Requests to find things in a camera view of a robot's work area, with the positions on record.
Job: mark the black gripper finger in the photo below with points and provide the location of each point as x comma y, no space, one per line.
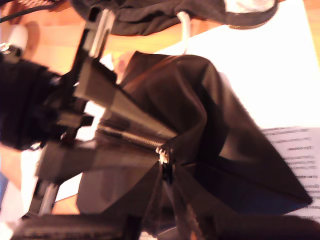
75,160
155,220
120,102
200,228

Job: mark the black zip bag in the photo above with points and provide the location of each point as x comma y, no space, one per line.
187,100

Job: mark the white printed paper sheet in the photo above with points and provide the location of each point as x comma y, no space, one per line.
262,75

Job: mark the white bottle with cap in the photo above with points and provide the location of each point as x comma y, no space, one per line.
17,37

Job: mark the black hoodie with grey lining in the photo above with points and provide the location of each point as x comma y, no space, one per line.
150,22

